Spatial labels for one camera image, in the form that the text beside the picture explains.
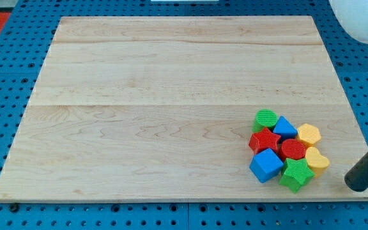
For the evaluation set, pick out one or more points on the yellow heart block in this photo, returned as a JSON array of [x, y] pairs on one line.
[[316, 162]]

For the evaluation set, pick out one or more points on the yellow hexagon block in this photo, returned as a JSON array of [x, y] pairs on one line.
[[308, 135]]

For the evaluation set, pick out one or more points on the green star block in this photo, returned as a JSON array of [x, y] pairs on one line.
[[295, 174]]

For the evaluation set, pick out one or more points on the red cylinder block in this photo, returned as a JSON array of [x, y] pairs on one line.
[[291, 148]]

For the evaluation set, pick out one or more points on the blue triangle block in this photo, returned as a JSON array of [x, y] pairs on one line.
[[285, 129]]

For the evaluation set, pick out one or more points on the blue cube block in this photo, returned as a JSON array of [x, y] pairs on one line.
[[266, 165]]

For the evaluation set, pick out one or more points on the red star block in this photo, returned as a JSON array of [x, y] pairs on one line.
[[265, 139]]

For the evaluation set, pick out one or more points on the green cylinder block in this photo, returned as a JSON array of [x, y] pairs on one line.
[[264, 118]]

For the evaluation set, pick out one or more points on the light wooden board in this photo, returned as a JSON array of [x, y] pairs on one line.
[[160, 109]]

